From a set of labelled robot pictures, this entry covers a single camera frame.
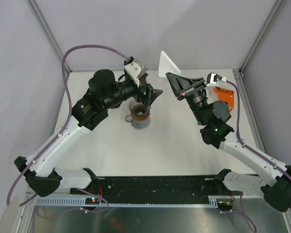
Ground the grey cable duct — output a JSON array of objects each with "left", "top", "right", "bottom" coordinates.
[{"left": 34, "top": 197, "right": 232, "bottom": 208}]

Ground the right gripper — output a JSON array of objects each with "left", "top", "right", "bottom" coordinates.
[{"left": 166, "top": 73, "right": 208, "bottom": 126}]

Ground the orange coffee filter box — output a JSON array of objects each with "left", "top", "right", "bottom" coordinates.
[{"left": 206, "top": 86, "right": 235, "bottom": 113}]

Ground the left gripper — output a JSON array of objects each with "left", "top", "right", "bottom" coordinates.
[{"left": 103, "top": 73, "right": 162, "bottom": 110}]

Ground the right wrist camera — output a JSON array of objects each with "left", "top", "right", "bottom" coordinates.
[{"left": 206, "top": 72, "right": 227, "bottom": 87}]

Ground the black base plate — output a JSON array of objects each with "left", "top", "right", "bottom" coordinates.
[{"left": 69, "top": 175, "right": 244, "bottom": 204}]

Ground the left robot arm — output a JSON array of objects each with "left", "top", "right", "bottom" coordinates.
[{"left": 14, "top": 69, "right": 163, "bottom": 197}]

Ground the clear ribbed glass dripper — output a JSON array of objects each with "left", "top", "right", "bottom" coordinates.
[{"left": 129, "top": 99, "right": 151, "bottom": 115}]

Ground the aluminium frame rail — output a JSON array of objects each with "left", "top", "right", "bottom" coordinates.
[{"left": 25, "top": 177, "right": 289, "bottom": 197}]

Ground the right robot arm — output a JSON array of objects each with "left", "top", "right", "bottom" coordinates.
[{"left": 166, "top": 72, "right": 291, "bottom": 212}]

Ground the purple cable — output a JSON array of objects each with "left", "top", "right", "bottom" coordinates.
[
  {"left": 217, "top": 77, "right": 291, "bottom": 231},
  {"left": 6, "top": 44, "right": 131, "bottom": 218}
]

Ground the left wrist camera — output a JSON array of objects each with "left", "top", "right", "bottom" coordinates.
[{"left": 124, "top": 57, "right": 147, "bottom": 87}]

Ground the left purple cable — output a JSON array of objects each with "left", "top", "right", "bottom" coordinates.
[{"left": 6, "top": 44, "right": 131, "bottom": 218}]

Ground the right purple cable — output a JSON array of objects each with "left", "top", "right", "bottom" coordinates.
[{"left": 217, "top": 77, "right": 291, "bottom": 231}]

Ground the white paper coffee filter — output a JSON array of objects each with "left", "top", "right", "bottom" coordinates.
[{"left": 158, "top": 50, "right": 181, "bottom": 78}]

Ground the clear glass server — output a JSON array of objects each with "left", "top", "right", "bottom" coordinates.
[{"left": 125, "top": 115, "right": 151, "bottom": 130}]

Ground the brown dripper ring holder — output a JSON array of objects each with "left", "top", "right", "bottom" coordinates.
[{"left": 130, "top": 105, "right": 150, "bottom": 121}]

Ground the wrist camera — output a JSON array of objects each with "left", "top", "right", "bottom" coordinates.
[
  {"left": 124, "top": 57, "right": 147, "bottom": 87},
  {"left": 206, "top": 72, "right": 227, "bottom": 87}
]

